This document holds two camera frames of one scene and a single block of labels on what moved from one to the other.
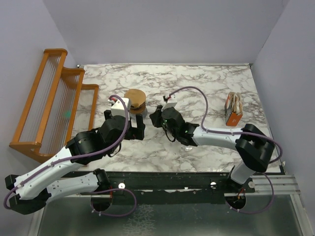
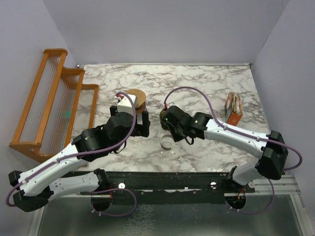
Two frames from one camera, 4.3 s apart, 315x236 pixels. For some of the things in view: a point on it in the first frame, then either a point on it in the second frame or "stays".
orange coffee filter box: x=233 y=108 stays
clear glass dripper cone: x=187 y=148 → x=168 y=147
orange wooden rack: x=58 y=107 stays
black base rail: x=166 y=188 stays
